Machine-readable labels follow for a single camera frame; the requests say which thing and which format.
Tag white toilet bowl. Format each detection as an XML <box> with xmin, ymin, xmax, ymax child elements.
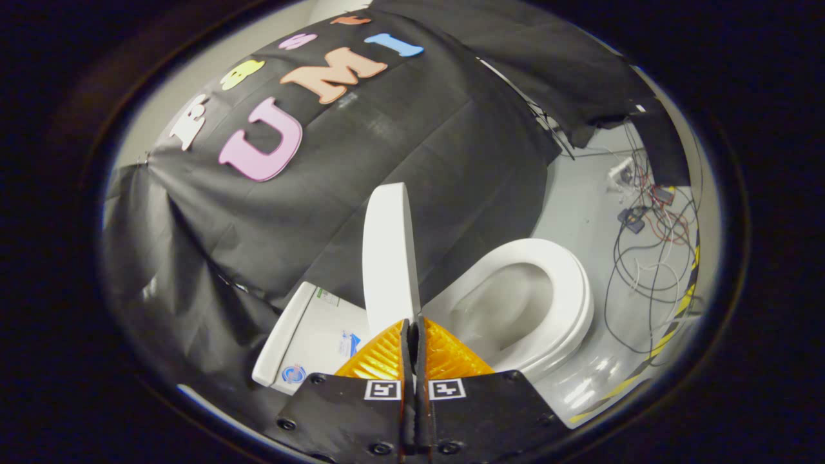
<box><xmin>448</xmin><ymin>263</ymin><xmax>623</xmax><ymax>429</ymax></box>

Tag white toilet lid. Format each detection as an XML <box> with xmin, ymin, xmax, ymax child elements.
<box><xmin>362</xmin><ymin>182</ymin><xmax>423</xmax><ymax>337</ymax></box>

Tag tangled floor cable bundle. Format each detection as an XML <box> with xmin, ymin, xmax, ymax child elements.
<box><xmin>603</xmin><ymin>119</ymin><xmax>704</xmax><ymax>369</ymax></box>

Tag small black device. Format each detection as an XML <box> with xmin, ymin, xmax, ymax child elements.
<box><xmin>617</xmin><ymin>207</ymin><xmax>646</xmax><ymax>235</ymax></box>

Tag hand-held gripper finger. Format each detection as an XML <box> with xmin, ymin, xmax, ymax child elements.
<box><xmin>415</xmin><ymin>316</ymin><xmax>572</xmax><ymax>461</ymax></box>
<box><xmin>274</xmin><ymin>318</ymin><xmax>414</xmax><ymax>464</ymax></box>

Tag black backdrop cloth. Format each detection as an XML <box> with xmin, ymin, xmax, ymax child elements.
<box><xmin>102</xmin><ymin>0</ymin><xmax>692</xmax><ymax>403</ymax></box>

